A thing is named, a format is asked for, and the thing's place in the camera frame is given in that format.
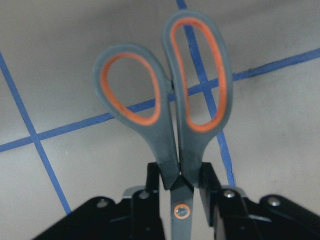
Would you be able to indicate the grey orange scissors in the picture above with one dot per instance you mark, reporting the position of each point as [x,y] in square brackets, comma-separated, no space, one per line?
[178,144]

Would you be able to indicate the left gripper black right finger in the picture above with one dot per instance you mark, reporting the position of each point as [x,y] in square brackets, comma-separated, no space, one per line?
[225,209]

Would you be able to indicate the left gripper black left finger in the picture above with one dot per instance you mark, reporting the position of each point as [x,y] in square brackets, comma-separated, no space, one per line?
[146,223]

